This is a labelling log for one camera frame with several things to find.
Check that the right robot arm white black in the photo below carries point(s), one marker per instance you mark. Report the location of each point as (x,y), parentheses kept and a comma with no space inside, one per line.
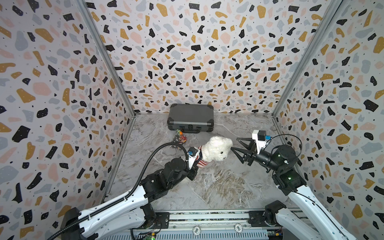
(293,185)

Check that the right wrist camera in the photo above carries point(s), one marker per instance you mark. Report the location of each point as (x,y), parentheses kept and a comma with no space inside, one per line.
(260,137)

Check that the dark grey hard case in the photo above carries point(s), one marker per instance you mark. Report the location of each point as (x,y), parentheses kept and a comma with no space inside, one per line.
(191,119)

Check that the white teddy bear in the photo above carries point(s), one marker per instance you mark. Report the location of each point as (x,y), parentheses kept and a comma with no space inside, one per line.
(217,148)

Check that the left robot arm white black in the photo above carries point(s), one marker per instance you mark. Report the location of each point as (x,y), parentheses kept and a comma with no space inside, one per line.
(130,210)

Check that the bag of colourful small parts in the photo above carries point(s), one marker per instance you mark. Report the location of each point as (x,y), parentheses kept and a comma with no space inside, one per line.
(179,138)

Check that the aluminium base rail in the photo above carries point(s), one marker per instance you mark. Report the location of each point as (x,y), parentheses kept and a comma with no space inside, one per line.
(208,225)

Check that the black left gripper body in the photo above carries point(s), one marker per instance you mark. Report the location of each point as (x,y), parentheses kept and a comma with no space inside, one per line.
(193,169)

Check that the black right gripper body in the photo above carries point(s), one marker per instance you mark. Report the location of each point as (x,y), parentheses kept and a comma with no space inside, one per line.
(252,155)

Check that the red white striped knitted sweater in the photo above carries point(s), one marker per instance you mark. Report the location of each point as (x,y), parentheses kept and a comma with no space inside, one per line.
(200,161)

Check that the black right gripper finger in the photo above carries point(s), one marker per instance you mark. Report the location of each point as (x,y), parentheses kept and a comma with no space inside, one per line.
(242,154)
(247,143)

